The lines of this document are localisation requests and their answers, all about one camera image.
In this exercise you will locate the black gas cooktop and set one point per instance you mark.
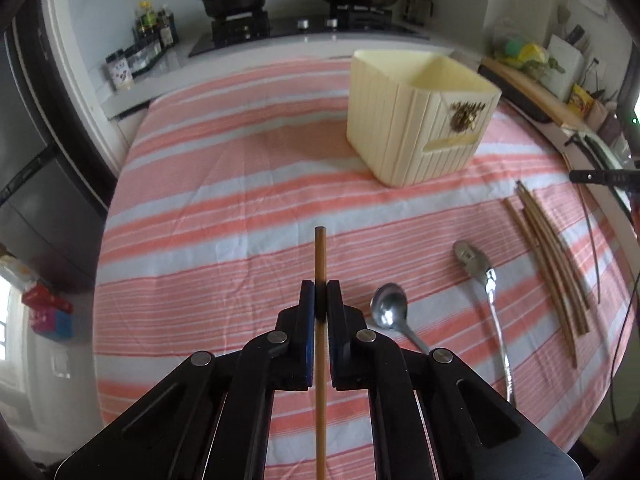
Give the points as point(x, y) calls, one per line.
point(243, 29)

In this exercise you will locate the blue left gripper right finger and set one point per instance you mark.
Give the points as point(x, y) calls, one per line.
point(432, 416)

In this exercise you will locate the wooden cutting board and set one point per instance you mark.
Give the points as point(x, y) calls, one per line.
point(548, 102)

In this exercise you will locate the cream utensil holder box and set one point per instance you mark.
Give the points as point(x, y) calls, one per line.
point(415, 116)

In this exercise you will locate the condiment bottles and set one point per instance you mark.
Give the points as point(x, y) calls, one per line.
point(158, 24)

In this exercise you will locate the glass french press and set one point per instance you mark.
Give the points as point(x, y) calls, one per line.
point(418, 12)

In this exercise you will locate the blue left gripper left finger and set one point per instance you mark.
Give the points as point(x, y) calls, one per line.
point(209, 418)

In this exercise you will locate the steel spoon plain handle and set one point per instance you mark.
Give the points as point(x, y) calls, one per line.
point(389, 311)

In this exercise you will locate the steel spoon with ridged handle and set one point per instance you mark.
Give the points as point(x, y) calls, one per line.
point(478, 266)

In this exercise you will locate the yellow green bag bundle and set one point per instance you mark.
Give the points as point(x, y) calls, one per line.
point(512, 48)

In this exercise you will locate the grey refrigerator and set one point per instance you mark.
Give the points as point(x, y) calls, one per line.
point(51, 218)

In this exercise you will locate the white knife block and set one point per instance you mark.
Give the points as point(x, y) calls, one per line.
point(571, 60)

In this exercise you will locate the pink striped tablecloth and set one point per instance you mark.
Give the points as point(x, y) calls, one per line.
point(211, 231)

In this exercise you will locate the spice jar rack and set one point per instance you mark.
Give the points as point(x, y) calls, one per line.
point(125, 65)

